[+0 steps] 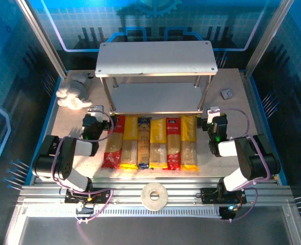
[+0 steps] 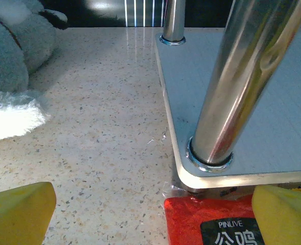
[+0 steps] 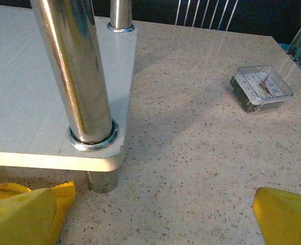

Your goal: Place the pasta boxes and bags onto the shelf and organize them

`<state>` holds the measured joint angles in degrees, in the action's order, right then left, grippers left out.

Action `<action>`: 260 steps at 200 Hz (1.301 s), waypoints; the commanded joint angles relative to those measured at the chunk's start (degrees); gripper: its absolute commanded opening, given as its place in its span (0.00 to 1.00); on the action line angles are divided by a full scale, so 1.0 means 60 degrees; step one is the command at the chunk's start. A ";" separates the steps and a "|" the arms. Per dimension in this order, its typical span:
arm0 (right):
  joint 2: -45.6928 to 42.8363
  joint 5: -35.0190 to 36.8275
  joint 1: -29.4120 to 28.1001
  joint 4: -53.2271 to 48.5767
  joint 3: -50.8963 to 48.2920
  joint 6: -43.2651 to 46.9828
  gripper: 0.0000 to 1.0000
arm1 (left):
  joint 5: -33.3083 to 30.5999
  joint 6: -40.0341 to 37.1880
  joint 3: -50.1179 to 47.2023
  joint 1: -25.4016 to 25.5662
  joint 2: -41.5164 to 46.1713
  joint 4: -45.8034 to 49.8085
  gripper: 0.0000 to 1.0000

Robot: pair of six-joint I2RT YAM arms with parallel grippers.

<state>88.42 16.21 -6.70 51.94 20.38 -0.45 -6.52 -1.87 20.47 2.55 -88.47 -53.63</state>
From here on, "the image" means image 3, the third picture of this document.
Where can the small square clear alarm clock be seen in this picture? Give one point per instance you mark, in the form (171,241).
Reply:
(261,89)

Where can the all-yellow pasta bag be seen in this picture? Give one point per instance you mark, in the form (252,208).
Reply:
(64,201)

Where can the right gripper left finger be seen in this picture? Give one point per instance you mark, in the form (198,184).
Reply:
(17,219)

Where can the plastic zip tie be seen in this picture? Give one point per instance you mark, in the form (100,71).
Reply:
(204,13)
(214,14)
(195,12)
(183,12)

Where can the white two-tier shelf chrome legs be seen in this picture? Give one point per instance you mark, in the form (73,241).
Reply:
(25,76)

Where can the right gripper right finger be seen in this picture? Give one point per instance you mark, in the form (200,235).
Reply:
(285,219)

